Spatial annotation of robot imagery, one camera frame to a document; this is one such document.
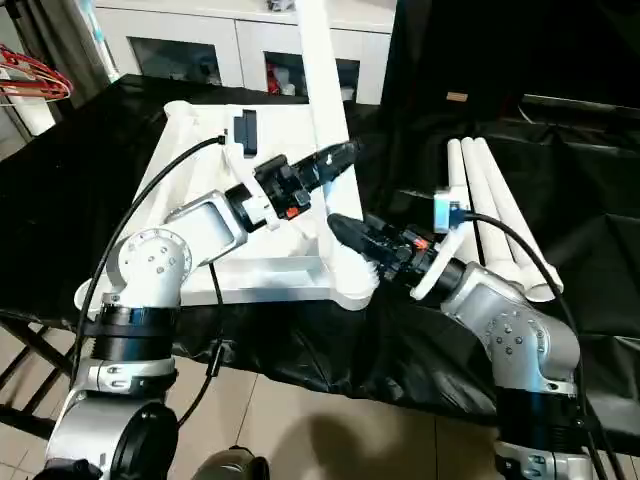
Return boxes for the white plastic table top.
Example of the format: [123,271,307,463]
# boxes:
[73,99,384,312]

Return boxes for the white plastic table leg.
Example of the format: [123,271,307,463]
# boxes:
[446,138,506,266]
[474,138,565,304]
[460,137,549,301]
[295,0,384,291]

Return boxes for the white cabinet with glass doors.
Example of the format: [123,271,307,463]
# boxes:
[92,0,396,106]

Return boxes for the black cabinet with gold label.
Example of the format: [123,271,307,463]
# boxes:
[382,0,640,109]

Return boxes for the black shiny mat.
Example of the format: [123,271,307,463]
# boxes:
[0,73,640,456]

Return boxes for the black flat bar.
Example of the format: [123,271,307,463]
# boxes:
[519,93,640,109]

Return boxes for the grey robot foot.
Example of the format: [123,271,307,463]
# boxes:
[192,446,271,480]

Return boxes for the grey curtain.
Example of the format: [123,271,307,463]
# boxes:
[14,0,119,109]

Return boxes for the red clothes hangers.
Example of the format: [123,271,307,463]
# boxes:
[0,43,74,101]

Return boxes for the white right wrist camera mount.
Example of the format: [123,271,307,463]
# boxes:
[409,187,474,301]

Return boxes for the white post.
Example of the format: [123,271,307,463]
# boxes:
[9,94,56,136]

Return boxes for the black folding table frame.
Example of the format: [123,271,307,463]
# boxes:
[0,314,81,441]

